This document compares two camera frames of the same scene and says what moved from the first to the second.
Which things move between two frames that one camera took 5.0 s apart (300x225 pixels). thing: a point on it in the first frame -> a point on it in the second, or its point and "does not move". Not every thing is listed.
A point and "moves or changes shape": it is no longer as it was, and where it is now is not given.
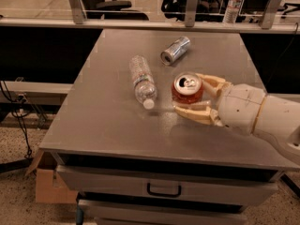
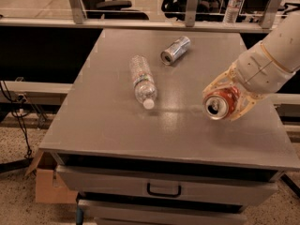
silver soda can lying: x=172 y=53 does not move
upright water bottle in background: x=233 y=7 does not move
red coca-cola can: x=187 y=87 moves or changes shape
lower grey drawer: x=145 y=213 does not move
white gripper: x=241 y=107 -> x=262 y=69
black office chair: x=95 y=6 does not move
